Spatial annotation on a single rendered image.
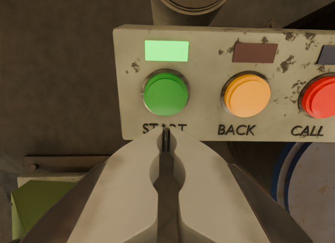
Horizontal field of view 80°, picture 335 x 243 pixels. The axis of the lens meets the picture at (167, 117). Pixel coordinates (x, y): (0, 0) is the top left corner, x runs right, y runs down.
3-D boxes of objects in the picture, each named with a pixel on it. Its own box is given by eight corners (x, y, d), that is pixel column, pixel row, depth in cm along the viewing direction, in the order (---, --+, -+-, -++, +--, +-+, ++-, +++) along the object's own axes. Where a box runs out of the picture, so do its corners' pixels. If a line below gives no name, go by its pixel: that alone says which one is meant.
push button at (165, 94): (144, 69, 18) (142, 74, 17) (187, 70, 19) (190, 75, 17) (145, 108, 20) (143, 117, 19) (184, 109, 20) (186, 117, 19)
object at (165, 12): (156, 30, 75) (146, -98, 24) (188, 31, 75) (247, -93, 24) (156, 63, 77) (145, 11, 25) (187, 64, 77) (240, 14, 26)
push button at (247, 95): (225, 71, 19) (231, 76, 17) (267, 71, 19) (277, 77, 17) (219, 110, 21) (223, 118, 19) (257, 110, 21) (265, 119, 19)
